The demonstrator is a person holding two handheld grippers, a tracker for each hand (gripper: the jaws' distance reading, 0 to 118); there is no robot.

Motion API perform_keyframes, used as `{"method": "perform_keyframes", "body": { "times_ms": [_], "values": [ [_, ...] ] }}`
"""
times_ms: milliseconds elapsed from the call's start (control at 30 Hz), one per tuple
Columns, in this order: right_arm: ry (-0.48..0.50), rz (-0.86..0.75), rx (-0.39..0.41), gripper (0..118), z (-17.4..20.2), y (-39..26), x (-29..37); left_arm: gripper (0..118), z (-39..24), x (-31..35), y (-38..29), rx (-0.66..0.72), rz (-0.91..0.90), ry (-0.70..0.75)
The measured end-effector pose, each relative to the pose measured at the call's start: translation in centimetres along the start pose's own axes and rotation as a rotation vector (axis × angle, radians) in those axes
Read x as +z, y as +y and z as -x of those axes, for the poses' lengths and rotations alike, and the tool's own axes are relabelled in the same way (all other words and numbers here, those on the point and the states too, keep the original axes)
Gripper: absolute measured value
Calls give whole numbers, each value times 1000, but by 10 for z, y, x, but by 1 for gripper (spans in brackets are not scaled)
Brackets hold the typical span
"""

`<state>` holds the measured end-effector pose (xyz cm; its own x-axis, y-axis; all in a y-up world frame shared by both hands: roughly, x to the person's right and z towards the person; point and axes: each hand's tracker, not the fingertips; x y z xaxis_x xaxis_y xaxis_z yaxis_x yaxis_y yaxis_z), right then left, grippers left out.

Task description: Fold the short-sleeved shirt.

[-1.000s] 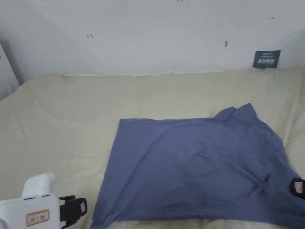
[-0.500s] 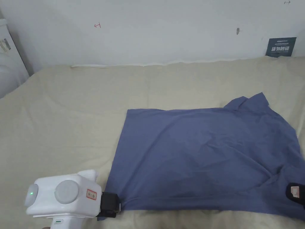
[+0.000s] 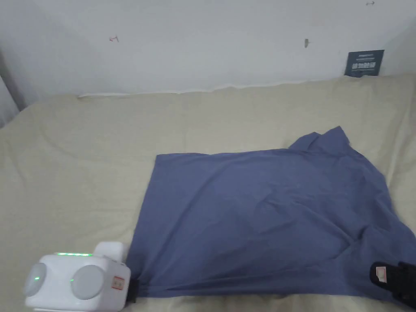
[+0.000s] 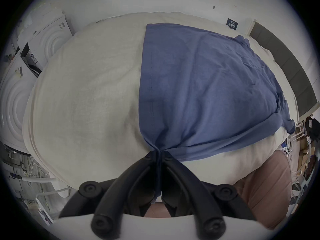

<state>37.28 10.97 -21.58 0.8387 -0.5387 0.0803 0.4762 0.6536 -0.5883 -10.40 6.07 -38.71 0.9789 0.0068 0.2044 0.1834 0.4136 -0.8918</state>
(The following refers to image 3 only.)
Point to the bed with beige sheet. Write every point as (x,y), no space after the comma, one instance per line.
(84,152)

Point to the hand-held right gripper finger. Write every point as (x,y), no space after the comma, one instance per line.
(395,282)

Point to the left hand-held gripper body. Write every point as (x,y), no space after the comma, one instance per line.
(78,282)

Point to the dark grey card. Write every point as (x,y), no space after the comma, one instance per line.
(364,63)

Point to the dark blue shirt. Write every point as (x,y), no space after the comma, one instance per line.
(260,214)

